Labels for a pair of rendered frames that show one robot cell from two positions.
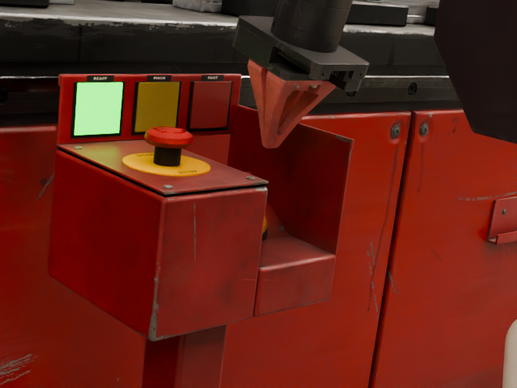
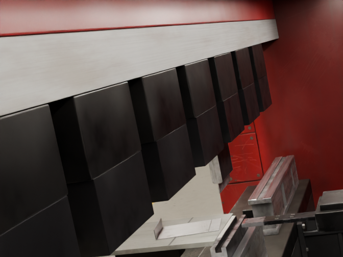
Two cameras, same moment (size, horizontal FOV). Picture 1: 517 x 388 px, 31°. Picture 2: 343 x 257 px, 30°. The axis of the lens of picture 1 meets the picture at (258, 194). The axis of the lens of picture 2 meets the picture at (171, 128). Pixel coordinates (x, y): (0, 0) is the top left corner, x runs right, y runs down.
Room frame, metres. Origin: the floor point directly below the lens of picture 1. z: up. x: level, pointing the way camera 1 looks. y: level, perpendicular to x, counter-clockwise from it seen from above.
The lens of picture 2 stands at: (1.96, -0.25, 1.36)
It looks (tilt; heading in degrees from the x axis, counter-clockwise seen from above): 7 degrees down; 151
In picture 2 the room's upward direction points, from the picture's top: 11 degrees counter-clockwise
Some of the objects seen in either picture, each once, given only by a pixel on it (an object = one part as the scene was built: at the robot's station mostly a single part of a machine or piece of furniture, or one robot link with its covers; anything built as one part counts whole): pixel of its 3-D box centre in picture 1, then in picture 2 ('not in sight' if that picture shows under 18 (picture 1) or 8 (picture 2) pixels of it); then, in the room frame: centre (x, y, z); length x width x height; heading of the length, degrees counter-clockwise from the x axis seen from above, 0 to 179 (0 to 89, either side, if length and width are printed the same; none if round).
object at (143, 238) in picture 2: not in sight; (164, 234); (0.79, 0.33, 1.00); 0.26 x 0.18 x 0.01; 42
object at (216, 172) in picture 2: not in sight; (220, 163); (0.90, 0.43, 1.13); 0.10 x 0.02 x 0.10; 132
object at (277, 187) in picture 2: not in sight; (276, 190); (0.53, 0.84, 0.92); 0.50 x 0.06 x 0.10; 132
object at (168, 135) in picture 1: (168, 150); not in sight; (0.74, 0.08, 0.79); 0.04 x 0.04 x 0.04
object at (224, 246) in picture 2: not in sight; (230, 237); (0.93, 0.41, 0.99); 0.20 x 0.03 x 0.03; 132
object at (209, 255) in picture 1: (200, 192); not in sight; (0.78, 0.05, 0.75); 0.20 x 0.16 x 0.18; 133
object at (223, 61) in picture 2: not in sight; (210, 98); (0.89, 0.45, 1.26); 0.15 x 0.09 x 0.17; 132
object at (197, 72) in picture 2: not in sight; (182, 113); (1.02, 0.30, 1.26); 0.15 x 0.09 x 0.17; 132
